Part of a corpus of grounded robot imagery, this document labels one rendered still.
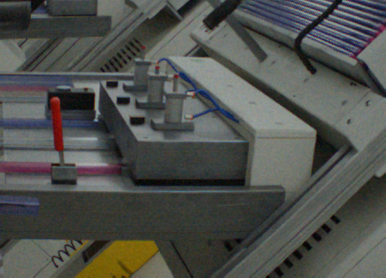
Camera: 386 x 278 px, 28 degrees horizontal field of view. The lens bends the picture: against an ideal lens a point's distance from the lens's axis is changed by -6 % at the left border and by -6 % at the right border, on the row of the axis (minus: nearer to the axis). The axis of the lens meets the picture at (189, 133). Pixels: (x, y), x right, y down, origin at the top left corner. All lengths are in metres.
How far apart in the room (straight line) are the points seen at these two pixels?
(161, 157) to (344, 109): 0.23
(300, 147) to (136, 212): 0.21
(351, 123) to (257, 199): 0.14
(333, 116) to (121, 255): 3.52
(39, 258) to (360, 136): 1.72
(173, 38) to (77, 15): 0.30
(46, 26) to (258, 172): 1.44
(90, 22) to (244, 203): 1.45
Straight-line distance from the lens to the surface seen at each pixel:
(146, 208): 0.91
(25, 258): 2.51
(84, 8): 2.35
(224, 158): 0.96
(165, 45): 2.37
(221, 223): 0.94
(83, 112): 1.23
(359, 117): 0.93
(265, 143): 0.95
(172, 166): 0.94
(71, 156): 1.06
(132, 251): 4.43
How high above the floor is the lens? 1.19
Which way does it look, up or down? level
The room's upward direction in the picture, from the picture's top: 47 degrees clockwise
